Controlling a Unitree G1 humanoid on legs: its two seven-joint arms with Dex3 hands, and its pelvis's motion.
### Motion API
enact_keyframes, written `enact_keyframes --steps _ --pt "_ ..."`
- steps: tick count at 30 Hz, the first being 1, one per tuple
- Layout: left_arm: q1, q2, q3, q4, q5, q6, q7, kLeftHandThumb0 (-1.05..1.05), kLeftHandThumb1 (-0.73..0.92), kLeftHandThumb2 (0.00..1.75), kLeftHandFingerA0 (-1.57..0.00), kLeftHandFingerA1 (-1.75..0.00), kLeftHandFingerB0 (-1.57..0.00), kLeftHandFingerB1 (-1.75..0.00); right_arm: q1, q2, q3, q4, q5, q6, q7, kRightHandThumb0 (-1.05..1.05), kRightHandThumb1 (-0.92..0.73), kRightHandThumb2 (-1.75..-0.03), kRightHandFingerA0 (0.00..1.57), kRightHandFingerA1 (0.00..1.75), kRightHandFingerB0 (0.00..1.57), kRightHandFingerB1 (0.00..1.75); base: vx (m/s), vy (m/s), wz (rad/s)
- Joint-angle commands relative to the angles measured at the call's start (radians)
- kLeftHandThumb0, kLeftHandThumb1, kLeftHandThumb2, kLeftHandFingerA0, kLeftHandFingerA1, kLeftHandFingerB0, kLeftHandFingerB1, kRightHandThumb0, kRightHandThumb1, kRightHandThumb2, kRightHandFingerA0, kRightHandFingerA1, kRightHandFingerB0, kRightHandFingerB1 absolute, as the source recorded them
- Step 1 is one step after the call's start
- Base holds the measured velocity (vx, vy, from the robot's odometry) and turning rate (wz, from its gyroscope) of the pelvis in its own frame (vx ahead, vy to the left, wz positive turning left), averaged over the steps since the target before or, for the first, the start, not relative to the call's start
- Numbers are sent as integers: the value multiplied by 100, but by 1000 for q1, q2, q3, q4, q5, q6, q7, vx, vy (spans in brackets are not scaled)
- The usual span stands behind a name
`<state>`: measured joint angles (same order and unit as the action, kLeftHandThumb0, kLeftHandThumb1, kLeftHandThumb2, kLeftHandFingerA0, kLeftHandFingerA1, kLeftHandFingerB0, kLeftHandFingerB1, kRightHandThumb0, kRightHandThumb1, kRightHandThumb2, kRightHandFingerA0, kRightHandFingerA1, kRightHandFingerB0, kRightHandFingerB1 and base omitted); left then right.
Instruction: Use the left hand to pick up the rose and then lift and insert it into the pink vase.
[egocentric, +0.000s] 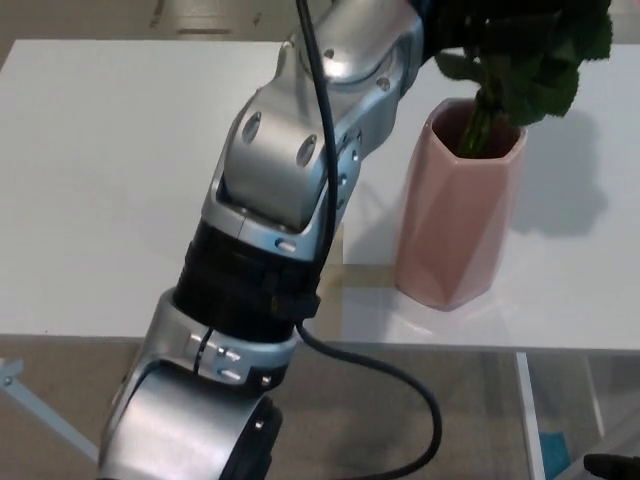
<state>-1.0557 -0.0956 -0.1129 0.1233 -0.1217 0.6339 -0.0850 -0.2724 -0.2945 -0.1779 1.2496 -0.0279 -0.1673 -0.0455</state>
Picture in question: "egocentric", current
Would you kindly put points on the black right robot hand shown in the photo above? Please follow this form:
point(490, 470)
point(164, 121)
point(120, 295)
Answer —
point(612, 467)

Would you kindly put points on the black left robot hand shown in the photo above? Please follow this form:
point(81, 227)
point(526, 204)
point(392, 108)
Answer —
point(450, 25)

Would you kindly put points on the pink artificial rose bouquet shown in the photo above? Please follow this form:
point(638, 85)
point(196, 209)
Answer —
point(540, 85)

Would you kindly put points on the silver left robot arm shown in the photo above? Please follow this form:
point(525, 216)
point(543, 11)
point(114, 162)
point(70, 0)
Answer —
point(270, 165)

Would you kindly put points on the pink faceted ceramic vase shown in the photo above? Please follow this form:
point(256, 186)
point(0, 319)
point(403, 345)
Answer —
point(450, 240)

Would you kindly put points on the teal object on floor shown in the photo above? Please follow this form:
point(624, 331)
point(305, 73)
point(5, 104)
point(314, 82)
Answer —
point(556, 457)

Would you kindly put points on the white table leg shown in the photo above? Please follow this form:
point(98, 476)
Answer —
point(529, 420)
point(594, 395)

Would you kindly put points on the light blue metal frame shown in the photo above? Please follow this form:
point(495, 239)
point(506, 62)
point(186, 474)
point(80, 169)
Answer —
point(45, 410)

